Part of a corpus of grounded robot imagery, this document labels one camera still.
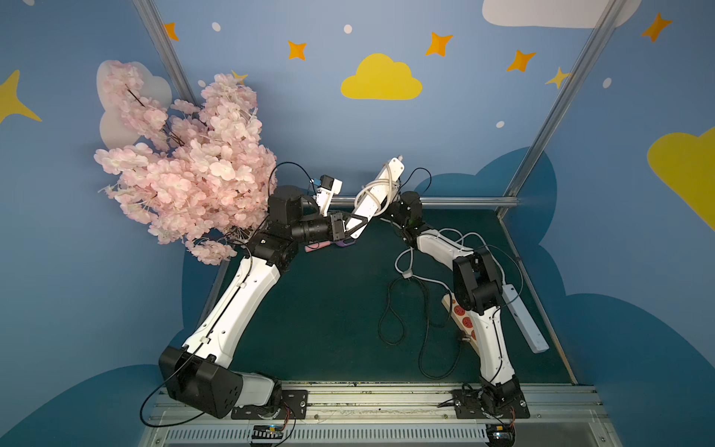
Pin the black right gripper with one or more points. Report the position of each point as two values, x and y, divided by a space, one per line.
402 207

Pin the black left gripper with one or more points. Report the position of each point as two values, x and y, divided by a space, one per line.
338 226

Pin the white power strip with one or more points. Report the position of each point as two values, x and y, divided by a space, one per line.
374 198

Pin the beige red socket power strip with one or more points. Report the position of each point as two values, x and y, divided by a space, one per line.
462 320

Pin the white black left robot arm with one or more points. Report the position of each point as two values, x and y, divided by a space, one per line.
198 374

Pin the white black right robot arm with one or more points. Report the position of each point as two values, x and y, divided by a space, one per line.
478 289

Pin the small white adapter strip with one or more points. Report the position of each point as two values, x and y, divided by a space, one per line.
529 330

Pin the purple pink toy rake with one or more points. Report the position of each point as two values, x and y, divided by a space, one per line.
321 245

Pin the pink blossom artificial tree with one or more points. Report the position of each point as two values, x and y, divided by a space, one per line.
200 175

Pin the horizontal aluminium frame rail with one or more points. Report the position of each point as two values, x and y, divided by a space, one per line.
443 203

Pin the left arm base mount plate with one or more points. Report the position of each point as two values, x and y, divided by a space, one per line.
293 401

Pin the front aluminium rail base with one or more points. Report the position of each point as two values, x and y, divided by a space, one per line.
393 414

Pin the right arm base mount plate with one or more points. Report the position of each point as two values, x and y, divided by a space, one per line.
479 404

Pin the right vertical aluminium post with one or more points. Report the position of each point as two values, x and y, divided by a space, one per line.
587 58

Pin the vertical aluminium post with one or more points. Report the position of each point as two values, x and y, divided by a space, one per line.
587 58
154 25

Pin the left vertical aluminium post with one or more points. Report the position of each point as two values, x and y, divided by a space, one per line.
154 25

